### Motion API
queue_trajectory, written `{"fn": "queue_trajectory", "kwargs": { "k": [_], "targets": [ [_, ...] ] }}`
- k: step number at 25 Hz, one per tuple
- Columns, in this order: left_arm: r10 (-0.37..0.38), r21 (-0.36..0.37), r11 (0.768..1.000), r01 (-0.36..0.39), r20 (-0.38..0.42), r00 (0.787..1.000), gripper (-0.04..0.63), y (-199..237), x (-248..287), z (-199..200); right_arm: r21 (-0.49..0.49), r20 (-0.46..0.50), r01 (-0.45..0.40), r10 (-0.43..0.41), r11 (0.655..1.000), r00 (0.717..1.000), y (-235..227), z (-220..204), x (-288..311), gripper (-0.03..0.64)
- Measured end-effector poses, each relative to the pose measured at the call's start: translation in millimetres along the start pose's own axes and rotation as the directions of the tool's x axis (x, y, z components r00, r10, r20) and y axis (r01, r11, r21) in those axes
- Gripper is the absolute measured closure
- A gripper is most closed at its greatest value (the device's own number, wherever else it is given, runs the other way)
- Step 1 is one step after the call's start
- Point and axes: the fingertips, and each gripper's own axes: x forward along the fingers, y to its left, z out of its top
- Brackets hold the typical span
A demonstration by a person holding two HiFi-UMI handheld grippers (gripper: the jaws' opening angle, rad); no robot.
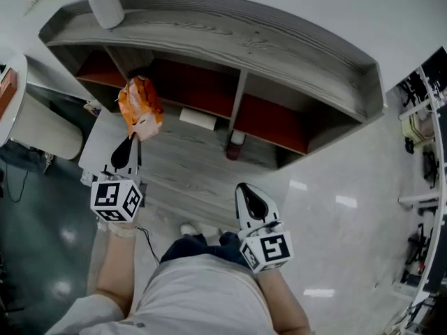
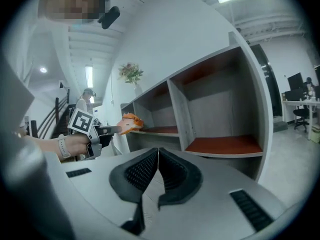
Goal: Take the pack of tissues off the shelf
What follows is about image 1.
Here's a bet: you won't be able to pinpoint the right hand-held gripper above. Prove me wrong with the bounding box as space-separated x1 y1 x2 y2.
235 182 295 274

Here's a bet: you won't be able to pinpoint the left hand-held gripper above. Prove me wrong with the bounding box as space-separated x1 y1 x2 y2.
89 134 145 223

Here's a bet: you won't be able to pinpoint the orange snack bag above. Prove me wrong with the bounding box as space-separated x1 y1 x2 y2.
117 75 165 142

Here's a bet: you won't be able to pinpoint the grey wooden shelf desk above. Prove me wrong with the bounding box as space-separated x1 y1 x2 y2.
38 0 387 170

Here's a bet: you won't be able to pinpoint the person's right forearm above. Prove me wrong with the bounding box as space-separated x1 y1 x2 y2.
256 267 312 335

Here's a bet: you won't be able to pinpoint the person's left forearm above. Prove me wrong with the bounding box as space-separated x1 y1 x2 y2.
94 221 139 319

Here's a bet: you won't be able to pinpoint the small purple white box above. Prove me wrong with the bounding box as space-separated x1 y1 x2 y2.
83 100 103 117

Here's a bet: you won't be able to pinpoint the dark red jar white lid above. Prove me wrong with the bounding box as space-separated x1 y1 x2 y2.
226 130 247 161

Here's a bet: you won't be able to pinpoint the person's dark blue trousers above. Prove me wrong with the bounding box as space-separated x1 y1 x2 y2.
159 231 259 275

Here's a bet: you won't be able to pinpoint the white paper roll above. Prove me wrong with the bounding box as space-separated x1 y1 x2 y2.
179 107 218 131

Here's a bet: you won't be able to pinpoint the person's white shirt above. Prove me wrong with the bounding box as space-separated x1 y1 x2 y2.
45 255 277 335

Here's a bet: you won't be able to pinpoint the white ribbed vase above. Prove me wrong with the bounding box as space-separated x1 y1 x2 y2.
87 0 126 30

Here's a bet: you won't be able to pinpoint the white metal rack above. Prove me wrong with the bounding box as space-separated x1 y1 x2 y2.
397 47 447 335

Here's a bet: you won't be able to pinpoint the cream bag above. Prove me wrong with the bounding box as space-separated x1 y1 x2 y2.
401 112 436 141

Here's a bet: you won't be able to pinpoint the white round pedestal table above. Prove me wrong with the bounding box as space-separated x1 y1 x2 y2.
0 52 85 161

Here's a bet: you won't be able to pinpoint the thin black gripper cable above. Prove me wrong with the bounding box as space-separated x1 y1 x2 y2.
135 224 161 265

